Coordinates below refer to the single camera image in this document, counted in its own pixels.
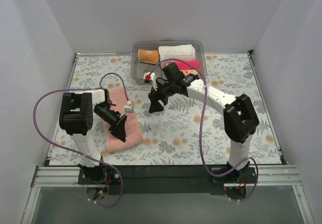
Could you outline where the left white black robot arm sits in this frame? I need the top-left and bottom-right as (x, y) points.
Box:
(59, 89), (127, 184)

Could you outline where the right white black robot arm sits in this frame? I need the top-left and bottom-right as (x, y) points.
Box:
(143, 62), (259, 183)

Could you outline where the orange print rolled towel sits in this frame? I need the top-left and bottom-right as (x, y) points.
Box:
(181, 69), (199, 77)

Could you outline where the hot pink rolled towel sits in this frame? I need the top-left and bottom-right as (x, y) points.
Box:
(175, 60), (200, 70)

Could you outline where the white rolled towel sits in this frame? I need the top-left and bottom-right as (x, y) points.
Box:
(158, 44), (196, 61)

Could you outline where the clear plastic bin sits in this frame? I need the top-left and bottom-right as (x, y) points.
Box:
(131, 40), (207, 85)

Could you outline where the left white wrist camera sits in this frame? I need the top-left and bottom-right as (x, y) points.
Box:
(120, 100), (134, 116)

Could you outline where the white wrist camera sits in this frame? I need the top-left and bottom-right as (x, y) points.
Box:
(143, 72), (157, 90)
(120, 100), (134, 116)

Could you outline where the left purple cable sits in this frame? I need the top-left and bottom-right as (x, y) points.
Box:
(33, 72), (133, 208)

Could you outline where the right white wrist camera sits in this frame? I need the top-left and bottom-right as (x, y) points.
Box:
(143, 72), (157, 90)

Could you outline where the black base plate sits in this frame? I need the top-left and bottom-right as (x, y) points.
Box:
(77, 165), (256, 195)

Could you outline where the aluminium frame rail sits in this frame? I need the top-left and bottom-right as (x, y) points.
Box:
(32, 165), (302, 187)

